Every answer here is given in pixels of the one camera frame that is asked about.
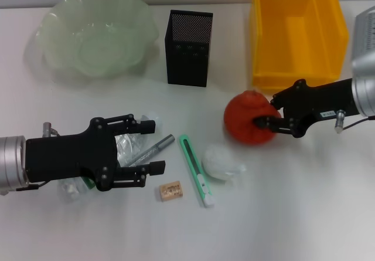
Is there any green utility knife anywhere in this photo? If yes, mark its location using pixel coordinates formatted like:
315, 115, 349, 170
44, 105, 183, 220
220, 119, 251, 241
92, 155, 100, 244
178, 134, 217, 209

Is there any white paper ball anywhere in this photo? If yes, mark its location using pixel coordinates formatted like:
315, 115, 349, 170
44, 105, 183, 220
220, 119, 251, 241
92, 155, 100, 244
202, 144, 247, 183

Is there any tan eraser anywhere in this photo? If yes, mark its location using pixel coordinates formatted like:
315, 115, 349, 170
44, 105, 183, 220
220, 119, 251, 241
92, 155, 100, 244
159, 180, 185, 202

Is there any pale green glass fruit bowl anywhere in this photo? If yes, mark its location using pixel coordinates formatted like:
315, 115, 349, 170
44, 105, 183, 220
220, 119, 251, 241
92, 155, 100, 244
35, 0, 161, 80

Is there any arm connector with cable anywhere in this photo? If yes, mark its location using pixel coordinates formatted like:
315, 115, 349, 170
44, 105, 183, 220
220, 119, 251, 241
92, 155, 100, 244
16, 122, 60, 191
335, 110, 375, 135

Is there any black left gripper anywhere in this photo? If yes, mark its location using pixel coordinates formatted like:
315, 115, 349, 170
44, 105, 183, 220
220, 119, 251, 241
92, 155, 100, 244
25, 113, 166, 192

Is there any black mesh pen holder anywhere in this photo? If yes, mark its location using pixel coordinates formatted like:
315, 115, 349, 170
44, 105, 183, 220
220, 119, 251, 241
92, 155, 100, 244
163, 9, 214, 89

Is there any yellow plastic bin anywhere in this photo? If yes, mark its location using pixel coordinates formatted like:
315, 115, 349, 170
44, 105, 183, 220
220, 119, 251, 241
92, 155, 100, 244
248, 0, 350, 94

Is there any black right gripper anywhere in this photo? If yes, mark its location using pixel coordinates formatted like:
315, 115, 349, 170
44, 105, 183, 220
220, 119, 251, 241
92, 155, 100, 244
253, 78, 357, 138

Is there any silver grey pen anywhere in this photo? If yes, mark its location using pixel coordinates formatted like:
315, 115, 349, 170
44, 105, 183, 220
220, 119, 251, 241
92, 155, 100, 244
127, 134, 176, 168

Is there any red-orange fruit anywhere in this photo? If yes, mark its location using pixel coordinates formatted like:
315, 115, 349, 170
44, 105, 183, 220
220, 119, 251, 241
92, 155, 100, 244
223, 89, 284, 147

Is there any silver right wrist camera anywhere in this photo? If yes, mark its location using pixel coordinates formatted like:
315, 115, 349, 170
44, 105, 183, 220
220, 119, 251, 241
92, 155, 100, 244
352, 5, 375, 68

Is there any right arm connector with cable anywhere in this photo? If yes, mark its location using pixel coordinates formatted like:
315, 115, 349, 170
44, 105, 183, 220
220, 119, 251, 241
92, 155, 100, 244
335, 110, 375, 135

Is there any left arm connector with cable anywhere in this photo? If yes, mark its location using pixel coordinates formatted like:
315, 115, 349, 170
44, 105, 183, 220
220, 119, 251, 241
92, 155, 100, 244
16, 122, 60, 191

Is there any clear water bottle green label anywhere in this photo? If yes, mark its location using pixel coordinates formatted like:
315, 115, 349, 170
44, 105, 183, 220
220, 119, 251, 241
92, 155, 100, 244
57, 111, 162, 205

